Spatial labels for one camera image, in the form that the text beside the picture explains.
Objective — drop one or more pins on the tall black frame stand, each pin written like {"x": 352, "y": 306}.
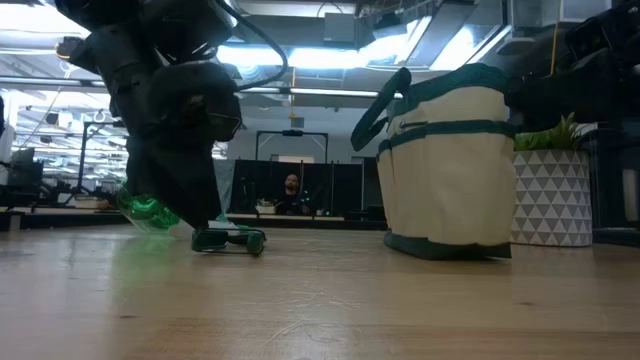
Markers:
{"x": 82, "y": 160}

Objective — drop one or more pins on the beige and green gardening bag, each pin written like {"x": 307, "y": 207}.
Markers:
{"x": 450, "y": 190}

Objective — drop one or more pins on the gray ceiling box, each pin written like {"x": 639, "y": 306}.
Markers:
{"x": 340, "y": 27}

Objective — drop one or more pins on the pale storage box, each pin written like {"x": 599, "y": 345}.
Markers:
{"x": 90, "y": 202}

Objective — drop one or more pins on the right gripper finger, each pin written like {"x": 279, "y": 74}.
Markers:
{"x": 545, "y": 95}

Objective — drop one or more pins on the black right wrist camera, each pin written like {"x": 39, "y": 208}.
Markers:
{"x": 595, "y": 32}

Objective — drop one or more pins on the small white planter box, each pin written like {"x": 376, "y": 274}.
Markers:
{"x": 265, "y": 209}

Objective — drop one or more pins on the white triangle-patterned planter pot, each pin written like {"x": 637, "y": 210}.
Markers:
{"x": 555, "y": 200}

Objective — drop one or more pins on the gray hanging curtain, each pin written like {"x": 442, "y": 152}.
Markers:
{"x": 225, "y": 185}

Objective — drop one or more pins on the green succulent plant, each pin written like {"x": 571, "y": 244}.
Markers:
{"x": 550, "y": 137}

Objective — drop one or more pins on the black arm base stand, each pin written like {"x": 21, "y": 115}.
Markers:
{"x": 610, "y": 200}

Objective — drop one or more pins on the silver rectangular ceiling duct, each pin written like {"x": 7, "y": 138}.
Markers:
{"x": 450, "y": 30}

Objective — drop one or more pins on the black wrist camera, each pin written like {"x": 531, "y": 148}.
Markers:
{"x": 595, "y": 32}
{"x": 185, "y": 25}

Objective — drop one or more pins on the translucent green spray bottle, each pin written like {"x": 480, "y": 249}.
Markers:
{"x": 150, "y": 212}

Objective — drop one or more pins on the small gray hanging sign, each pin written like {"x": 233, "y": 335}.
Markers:
{"x": 297, "y": 122}

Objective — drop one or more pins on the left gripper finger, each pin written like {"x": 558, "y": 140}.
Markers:
{"x": 175, "y": 180}

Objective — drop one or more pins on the black partition panels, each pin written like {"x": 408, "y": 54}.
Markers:
{"x": 330, "y": 185}

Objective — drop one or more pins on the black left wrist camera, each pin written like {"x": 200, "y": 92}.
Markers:
{"x": 185, "y": 25}

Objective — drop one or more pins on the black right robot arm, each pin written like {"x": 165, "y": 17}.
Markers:
{"x": 631, "y": 7}

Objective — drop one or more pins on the person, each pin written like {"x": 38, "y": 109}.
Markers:
{"x": 291, "y": 192}

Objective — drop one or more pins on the black overhead light bar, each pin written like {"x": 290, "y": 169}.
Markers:
{"x": 325, "y": 92}

